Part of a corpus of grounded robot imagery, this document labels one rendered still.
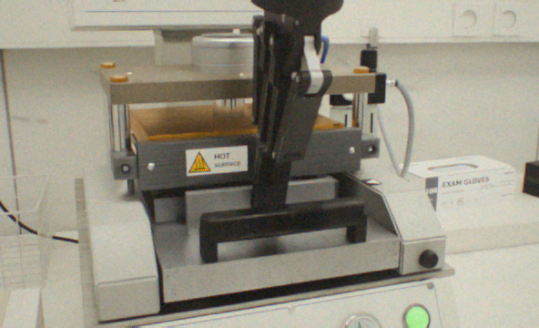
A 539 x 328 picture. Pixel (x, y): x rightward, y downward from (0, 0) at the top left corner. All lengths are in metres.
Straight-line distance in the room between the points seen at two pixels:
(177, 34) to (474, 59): 0.82
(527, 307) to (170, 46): 0.64
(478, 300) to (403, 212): 0.40
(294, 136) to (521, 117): 1.11
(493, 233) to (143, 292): 0.79
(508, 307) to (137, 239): 0.62
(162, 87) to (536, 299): 0.67
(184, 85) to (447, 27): 0.86
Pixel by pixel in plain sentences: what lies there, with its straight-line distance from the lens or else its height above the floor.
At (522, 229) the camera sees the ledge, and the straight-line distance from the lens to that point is 1.19.
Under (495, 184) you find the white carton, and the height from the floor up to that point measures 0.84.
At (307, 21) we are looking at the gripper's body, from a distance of 0.44.
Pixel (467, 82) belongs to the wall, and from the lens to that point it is 1.43.
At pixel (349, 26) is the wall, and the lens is 1.23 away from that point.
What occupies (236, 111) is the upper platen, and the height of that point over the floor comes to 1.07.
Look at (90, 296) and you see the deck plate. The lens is 0.55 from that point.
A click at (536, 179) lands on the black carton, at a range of 1.36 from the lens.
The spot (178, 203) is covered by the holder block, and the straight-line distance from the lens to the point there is 0.59.
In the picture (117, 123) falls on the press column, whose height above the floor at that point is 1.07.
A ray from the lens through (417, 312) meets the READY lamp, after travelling 0.57.
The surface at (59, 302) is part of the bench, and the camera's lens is 0.96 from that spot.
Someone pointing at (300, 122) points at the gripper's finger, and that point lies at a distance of 0.46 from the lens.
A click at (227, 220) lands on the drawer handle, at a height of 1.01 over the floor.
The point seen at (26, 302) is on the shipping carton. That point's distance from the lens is 0.77.
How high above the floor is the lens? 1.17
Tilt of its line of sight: 14 degrees down
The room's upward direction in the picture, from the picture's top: straight up
